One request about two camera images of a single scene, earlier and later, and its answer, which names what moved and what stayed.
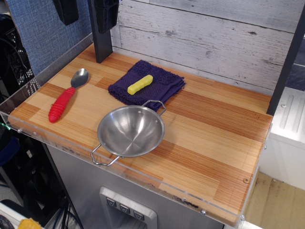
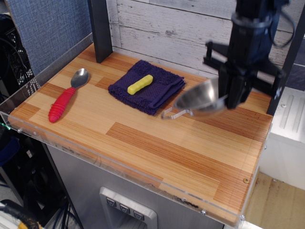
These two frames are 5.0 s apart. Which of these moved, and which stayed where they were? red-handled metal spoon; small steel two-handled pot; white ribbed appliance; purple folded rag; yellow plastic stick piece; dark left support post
Moved: small steel two-handled pot
Stayed: white ribbed appliance; purple folded rag; dark left support post; red-handled metal spoon; yellow plastic stick piece
